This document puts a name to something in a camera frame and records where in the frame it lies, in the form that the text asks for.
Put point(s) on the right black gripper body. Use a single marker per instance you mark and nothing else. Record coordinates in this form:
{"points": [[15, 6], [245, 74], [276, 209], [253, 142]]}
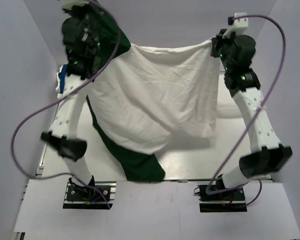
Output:
{"points": [[222, 48]]}

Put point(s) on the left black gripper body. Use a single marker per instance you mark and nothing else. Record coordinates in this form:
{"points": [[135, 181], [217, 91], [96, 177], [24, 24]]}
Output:
{"points": [[85, 15]]}

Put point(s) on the blue t shirt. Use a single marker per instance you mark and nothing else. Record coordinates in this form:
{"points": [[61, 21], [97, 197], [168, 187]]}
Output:
{"points": [[61, 78]]}

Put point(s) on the white green raglan t shirt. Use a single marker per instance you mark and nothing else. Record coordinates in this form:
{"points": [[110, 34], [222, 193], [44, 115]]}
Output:
{"points": [[148, 97]]}

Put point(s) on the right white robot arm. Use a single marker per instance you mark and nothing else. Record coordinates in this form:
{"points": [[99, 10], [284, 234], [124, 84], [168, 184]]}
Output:
{"points": [[268, 154]]}

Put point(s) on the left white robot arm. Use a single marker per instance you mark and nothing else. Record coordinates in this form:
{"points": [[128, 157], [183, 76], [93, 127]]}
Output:
{"points": [[62, 134]]}

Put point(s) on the white plastic basket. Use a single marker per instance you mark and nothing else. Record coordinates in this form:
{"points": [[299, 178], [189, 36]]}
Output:
{"points": [[226, 106]]}

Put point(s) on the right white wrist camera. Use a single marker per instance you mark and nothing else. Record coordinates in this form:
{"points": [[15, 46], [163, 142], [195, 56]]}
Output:
{"points": [[238, 23]]}

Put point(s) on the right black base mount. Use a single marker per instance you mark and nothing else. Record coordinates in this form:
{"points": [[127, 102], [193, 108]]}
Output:
{"points": [[233, 201]]}

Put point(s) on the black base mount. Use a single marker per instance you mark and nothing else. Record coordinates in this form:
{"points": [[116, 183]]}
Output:
{"points": [[233, 201], [82, 198]]}

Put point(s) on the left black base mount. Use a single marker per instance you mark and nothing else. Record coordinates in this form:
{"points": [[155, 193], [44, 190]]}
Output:
{"points": [[82, 198]]}

